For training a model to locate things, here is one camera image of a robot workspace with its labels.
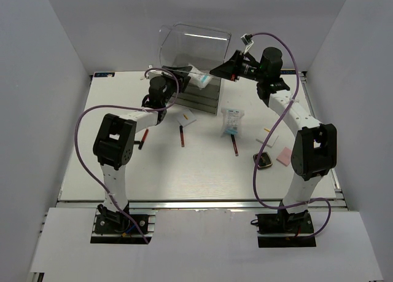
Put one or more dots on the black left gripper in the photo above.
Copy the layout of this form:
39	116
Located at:
179	78

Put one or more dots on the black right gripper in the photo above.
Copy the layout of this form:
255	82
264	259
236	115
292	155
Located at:
228	71

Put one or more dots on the white blue sachet packet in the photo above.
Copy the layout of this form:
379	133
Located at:
232	121
199	78

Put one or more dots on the clear acrylic makeup organizer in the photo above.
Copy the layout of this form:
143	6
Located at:
195	50

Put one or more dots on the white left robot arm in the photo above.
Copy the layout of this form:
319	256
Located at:
114	143

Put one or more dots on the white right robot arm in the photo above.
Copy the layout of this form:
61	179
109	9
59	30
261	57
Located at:
315	147

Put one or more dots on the white pad with yellow stick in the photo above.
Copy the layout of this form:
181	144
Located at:
186	117

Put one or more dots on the red lip gloss centre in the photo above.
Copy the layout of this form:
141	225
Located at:
181	131

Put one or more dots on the blue table corner label right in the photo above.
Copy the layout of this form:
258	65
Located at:
288	72

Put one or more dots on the blue table corner label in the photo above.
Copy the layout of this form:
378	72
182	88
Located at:
103	74
288	72

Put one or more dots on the blue table corner label left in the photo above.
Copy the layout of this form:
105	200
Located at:
103	74

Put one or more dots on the red lip gloss left upright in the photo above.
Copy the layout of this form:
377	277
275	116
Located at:
143	139

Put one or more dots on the white pad right yellow stick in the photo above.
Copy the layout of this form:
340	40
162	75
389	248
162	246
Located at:
262	137

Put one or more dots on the black gold compact case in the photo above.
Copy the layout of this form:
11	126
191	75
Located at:
264	162

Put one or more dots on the pink sticky pad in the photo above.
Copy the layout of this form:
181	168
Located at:
284	156

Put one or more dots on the aluminium front rail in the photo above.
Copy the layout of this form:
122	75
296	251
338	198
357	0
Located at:
336	204

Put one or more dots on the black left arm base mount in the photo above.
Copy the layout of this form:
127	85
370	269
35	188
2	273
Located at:
116	229

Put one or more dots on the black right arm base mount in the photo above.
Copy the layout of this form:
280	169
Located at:
283	230

